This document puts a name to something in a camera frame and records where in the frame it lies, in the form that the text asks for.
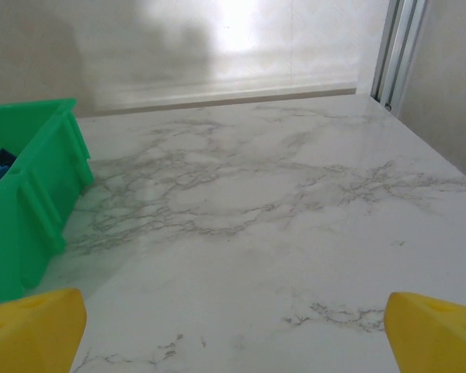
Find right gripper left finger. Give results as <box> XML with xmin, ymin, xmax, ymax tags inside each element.
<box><xmin>0</xmin><ymin>288</ymin><xmax>88</xmax><ymax>373</ymax></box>

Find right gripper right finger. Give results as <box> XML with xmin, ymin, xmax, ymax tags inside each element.
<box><xmin>384</xmin><ymin>291</ymin><xmax>466</xmax><ymax>373</ymax></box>

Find green plastic bin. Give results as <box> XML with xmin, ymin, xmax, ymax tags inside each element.
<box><xmin>0</xmin><ymin>97</ymin><xmax>96</xmax><ymax>308</ymax></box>

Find aluminium frame post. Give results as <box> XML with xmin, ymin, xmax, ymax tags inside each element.
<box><xmin>370</xmin><ymin>0</ymin><xmax>430</xmax><ymax>117</ymax></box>

